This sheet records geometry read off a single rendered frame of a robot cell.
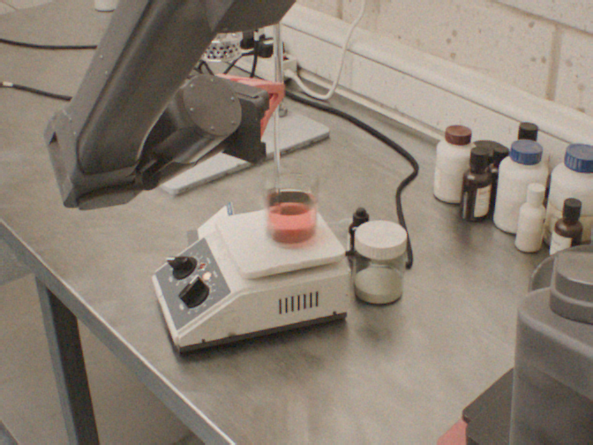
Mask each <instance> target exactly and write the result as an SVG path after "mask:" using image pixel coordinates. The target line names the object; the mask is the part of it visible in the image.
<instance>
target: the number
mask: <svg viewBox="0 0 593 445"><path fill-rule="evenodd" d="M225 216H228V212H227V207H225V208H223V209H222V211H220V212H219V213H218V214H217V215H215V216H214V217H213V218H212V219H210V220H209V221H208V222H206V224H205V225H203V226H202V227H201V232H202V237H204V236H205V235H206V234H209V233H212V232H213V231H216V229H215V221H216V220H217V219H218V218H222V217H225Z"/></svg>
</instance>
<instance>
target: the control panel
mask: <svg viewBox="0 0 593 445"><path fill-rule="evenodd" d="M178 256H193V257H194V258H195V259H196V260H197V267H196V268H195V270H194V271H193V272H192V273H191V275H189V276H188V277H186V278H185V279H182V280H177V279H176V278H174V277H173V276H172V270H173V268H172V267H171V266H170V265H169V264H167V265H165V266H164V267H162V268H161V269H158V270H157V271H155V272H154V274H155V278H156V280H158V283H159V285H160V287H161V293H162V295H163V297H164V300H165V302H166V306H167V308H168V310H169V315H171V317H172V320H173V323H174V325H175V328H176V330H179V329H180V328H182V327H183V326H186V325H187V324H188V323H190V322H191V321H193V320H194V319H196V318H197V317H199V315H200V314H202V313H203V312H205V311H206V310H208V309H209V308H210V307H212V306H213V305H215V304H217V303H219V302H220V301H222V300H223V299H224V298H225V297H226V296H228V295H229V294H230V289H229V286H228V284H227V282H226V280H225V278H224V276H223V273H222V271H221V268H219V266H218V264H217V262H216V260H215V257H214V255H213V253H212V251H211V249H210V246H209V244H208V243H207V242H206V240H205V238H202V239H201V240H200V241H199V242H197V243H196V244H194V245H192V246H190V247H189V249H187V250H186V251H184V252H183V253H181V254H180V255H178ZM203 263H204V264H206V265H205V266H204V267H203V268H202V269H200V268H199V266H200V265H201V264H203ZM206 274H210V276H209V277H208V278H207V279H204V275H206ZM196 275H199V277H200V278H201V279H202V280H203V281H204V283H206V284H207V285H208V288H209V295H208V297H207V298H206V301H205V302H203V303H202V304H201V305H198V306H196V307H193V308H189V307H186V306H185V305H184V303H183V301H182V300H181V299H180V298H179V297H178V295H179V293H180V292H181V291H182V290H183V289H184V287H185V285H186V284H187V283H188V282H189V281H191V280H192V278H193V277H194V276H196Z"/></svg>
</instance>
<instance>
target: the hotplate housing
mask: <svg viewBox="0 0 593 445"><path fill-rule="evenodd" d="M203 238H205V240H206V242H207V243H208V244H209V246H210V249H211V251H212V253H213V255H214V257H215V260H216V262H217V264H218V266H219V268H221V271H222V273H223V276H224V278H225V280H226V282H227V284H228V286H229V289H230V294H229V295H228V296H226V297H225V298H224V299H223V300H222V301H220V302H219V303H217V304H215V305H213V306H212V307H210V308H209V309H208V310H206V311H205V312H203V313H202V314H200V315H199V317H197V318H196V319H194V320H193V321H191V322H190V323H188V324H187V325H186V326H183V327H182V328H180V329H179V330H176V328H175V325H174V323H173V320H172V317H171V315H169V310H168V308H167V306H166V302H165V300H164V297H163V295H162V293H161V287H160V285H159V283H158V280H156V278H155V275H153V276H152V281H153V286H154V290H155V292H156V293H157V296H158V299H159V301H160V303H161V309H162V311H163V313H164V316H165V319H166V322H167V324H168V326H169V329H170V332H171V334H172V337H173V340H174V343H175V345H176V347H177V348H178V352H179V353H181V352H186V351H193V350H198V349H202V348H206V347H211V346H215V345H220V344H224V343H233V341H235V342H236V340H241V339H245V338H250V337H254V336H262V335H266V334H272V333H276V332H280V331H285V330H289V329H293V328H301V327H306V326H310V325H315V324H319V323H320V322H324V321H331V320H337V319H341V318H345V317H347V309H349V308H350V279H351V269H350V268H349V266H348V265H347V263H345V262H344V260H341V261H338V262H333V263H328V264H324V265H318V266H314V267H309V268H300V269H294V270H290V271H289V272H285V273H280V274H275V275H266V276H261V277H256V278H251V279H248V278H243V277H241V276H240V275H239V274H238V271H237V269H236V266H235V264H233V263H232V261H231V258H230V257H229V254H228V252H227V250H226V248H225V245H224V244H223V242H222V240H221V238H220V237H219V234H218V232H217V231H213V232H212V233H209V234H206V235H205V236H204V237H203ZM201 239H202V238H201ZM197 242H199V240H198V241H197ZM197 242H195V243H194V244H196V243H197ZM194 244H193V245H194ZM190 246H192V245H190ZM190 246H188V247H187V249H189V247H190ZM187 249H186V250H187ZM186 250H184V251H186ZM181 253H183V252H181ZM181 253H180V254H181ZM180 254H178V255H180ZM178 255H177V256H178Z"/></svg>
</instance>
